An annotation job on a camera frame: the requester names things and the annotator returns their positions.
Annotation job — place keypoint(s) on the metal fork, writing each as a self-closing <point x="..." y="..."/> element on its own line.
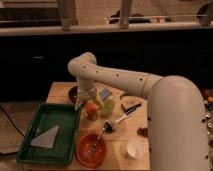
<point x="92" y="149"/>

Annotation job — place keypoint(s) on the beige sponge block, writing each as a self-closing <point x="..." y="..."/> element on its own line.
<point x="128" y="104"/>

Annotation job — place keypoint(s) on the brown bead cluster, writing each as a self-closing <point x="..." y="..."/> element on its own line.
<point x="142" y="132"/>

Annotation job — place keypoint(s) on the black marker pen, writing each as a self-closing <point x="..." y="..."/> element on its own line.
<point x="132" y="108"/>

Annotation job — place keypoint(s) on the green plastic tray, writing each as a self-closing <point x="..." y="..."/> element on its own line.
<point x="47" y="116"/>

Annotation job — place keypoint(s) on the wooden railing shelf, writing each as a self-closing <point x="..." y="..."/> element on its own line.
<point x="98" y="16"/>

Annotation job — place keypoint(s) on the white cup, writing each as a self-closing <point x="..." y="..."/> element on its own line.
<point x="135" y="149"/>

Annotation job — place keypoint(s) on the small metal cup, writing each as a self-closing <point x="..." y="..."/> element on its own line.
<point x="92" y="116"/>

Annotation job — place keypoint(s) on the dark brown bowl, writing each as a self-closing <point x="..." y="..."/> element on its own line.
<point x="72" y="94"/>

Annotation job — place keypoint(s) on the green yellow cup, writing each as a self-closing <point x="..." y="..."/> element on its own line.
<point x="109" y="105"/>

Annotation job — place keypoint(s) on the blue grey small card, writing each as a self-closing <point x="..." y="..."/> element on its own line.
<point x="105" y="93"/>

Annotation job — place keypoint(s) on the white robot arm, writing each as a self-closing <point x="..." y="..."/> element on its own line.
<point x="177" y="132"/>

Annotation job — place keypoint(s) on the grey triangular cloth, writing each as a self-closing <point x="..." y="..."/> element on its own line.
<point x="46" y="139"/>

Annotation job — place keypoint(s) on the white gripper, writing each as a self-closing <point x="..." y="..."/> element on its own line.
<point x="85" y="95"/>

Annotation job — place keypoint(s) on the orange plate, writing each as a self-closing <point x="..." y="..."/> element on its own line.
<point x="83" y="144"/>

